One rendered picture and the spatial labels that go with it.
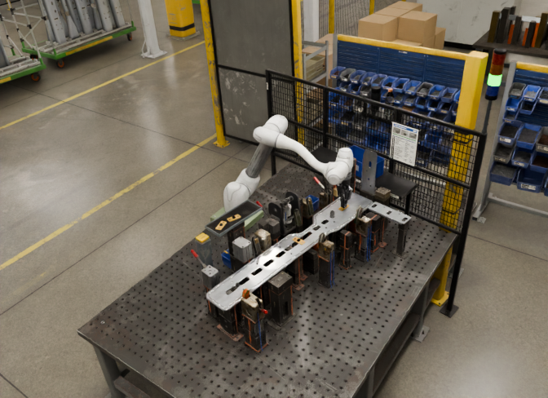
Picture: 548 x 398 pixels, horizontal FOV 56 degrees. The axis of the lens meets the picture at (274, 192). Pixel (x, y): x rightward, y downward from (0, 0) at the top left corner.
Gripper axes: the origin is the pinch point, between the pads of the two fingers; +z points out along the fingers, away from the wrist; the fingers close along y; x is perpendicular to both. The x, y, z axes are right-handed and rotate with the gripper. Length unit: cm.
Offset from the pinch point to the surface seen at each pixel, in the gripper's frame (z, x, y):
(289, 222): 6.0, -34.3, -18.9
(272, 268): 4, -76, 5
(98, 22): 58, 249, -778
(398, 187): 1.9, 41.6, 16.6
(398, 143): -24, 55, 6
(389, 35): 21, 382, -213
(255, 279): 4, -89, 4
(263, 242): 0, -66, -12
